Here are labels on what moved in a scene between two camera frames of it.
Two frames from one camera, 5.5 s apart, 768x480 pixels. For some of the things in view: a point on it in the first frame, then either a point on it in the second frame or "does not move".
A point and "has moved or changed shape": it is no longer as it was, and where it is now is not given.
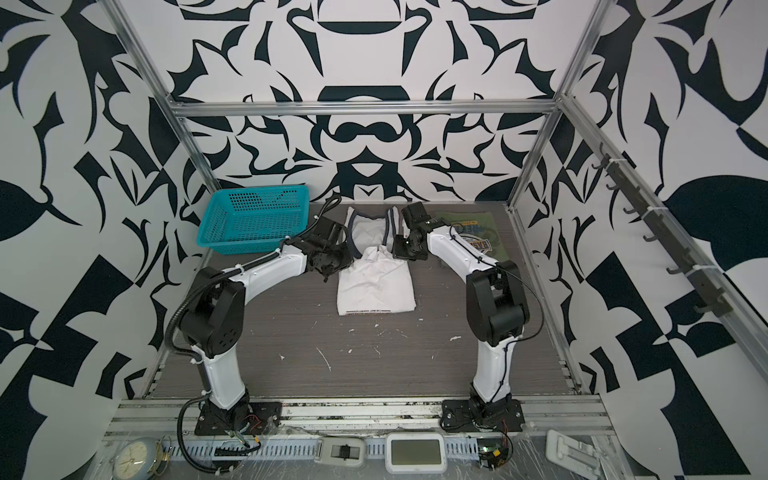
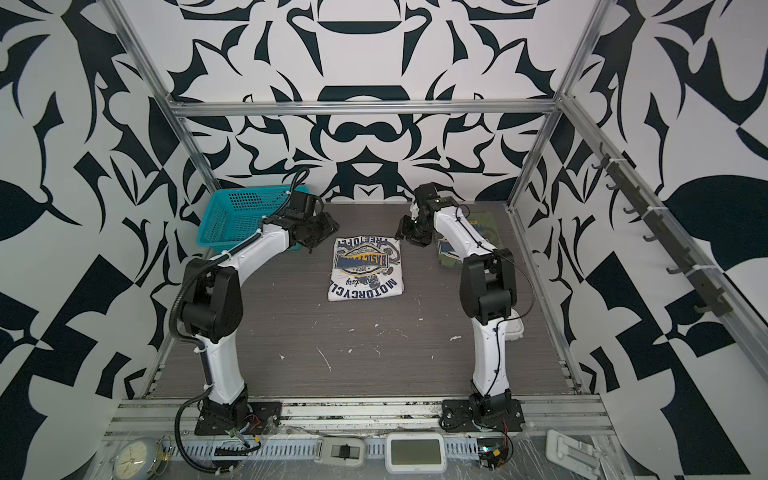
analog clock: [135, 460] does not move
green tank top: [478, 227] does not move
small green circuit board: [492, 452] does not move
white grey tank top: [376, 282] has moved or changed shape
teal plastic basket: [253, 220] does not move
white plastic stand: [572, 454] does not move
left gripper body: [339, 258] to [321, 229]
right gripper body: [406, 249] to [414, 231]
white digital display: [415, 453] does not move
